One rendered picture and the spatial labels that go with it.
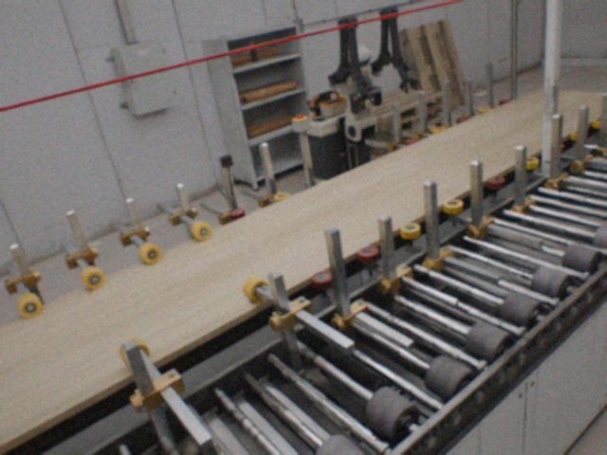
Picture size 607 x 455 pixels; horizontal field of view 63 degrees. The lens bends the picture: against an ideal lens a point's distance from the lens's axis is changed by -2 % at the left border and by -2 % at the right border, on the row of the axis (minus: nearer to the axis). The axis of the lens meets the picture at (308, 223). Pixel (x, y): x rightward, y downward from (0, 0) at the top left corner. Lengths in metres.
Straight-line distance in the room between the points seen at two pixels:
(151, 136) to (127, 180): 0.49
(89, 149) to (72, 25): 1.08
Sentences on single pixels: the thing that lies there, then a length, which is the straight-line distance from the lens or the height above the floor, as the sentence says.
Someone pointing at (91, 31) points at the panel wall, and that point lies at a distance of 5.05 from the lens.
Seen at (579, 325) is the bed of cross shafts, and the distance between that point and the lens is 1.94.
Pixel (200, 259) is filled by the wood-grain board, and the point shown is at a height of 0.90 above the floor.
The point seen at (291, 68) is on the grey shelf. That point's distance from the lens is 5.75.
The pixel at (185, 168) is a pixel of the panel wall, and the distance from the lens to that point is 5.42.
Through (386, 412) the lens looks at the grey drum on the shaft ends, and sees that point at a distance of 1.40.
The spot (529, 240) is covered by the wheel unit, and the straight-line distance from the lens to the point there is 2.13.
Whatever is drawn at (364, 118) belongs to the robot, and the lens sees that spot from 4.26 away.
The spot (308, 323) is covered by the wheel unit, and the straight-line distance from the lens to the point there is 1.53.
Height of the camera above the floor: 1.86
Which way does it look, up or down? 25 degrees down
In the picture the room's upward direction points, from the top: 10 degrees counter-clockwise
